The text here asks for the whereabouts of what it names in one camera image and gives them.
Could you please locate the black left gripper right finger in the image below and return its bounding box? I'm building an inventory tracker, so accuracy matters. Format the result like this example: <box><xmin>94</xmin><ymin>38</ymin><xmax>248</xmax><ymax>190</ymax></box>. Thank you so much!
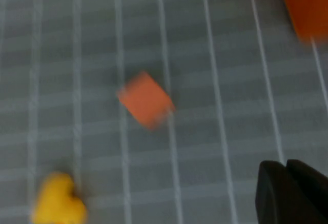
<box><xmin>286</xmin><ymin>158</ymin><xmax>328</xmax><ymax>224</ymax></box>

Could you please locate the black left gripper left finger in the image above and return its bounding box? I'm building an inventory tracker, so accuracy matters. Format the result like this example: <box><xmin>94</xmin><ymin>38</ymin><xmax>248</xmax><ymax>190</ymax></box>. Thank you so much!
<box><xmin>255</xmin><ymin>160</ymin><xmax>326</xmax><ymax>224</ymax></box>

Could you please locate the orange plastic cutlery holder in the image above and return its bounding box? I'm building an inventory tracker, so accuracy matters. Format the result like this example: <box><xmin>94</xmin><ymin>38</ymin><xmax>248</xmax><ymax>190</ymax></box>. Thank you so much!
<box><xmin>276</xmin><ymin>0</ymin><xmax>328</xmax><ymax>43</ymax></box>

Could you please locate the orange cube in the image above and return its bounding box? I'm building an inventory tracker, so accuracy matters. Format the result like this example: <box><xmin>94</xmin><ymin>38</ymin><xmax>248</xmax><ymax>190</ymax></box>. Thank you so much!
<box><xmin>116</xmin><ymin>70</ymin><xmax>177</xmax><ymax>130</ymax></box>

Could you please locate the yellow heart-shaped block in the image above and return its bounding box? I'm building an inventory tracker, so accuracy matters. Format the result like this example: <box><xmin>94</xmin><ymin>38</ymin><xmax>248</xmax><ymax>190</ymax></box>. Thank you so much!
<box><xmin>31</xmin><ymin>171</ymin><xmax>89</xmax><ymax>224</ymax></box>

